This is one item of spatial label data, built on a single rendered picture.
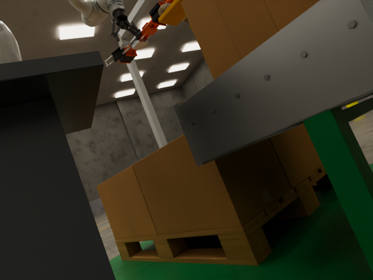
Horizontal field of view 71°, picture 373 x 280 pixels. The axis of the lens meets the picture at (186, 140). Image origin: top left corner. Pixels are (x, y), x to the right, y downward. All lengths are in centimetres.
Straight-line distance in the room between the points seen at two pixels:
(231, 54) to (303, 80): 33
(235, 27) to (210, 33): 10
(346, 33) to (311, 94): 12
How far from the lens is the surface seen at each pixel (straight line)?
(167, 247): 145
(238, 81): 67
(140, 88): 484
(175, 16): 116
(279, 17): 78
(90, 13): 174
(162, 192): 129
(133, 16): 491
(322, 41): 58
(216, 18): 90
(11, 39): 97
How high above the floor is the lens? 40
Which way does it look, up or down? 6 degrees up
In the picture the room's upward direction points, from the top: 22 degrees counter-clockwise
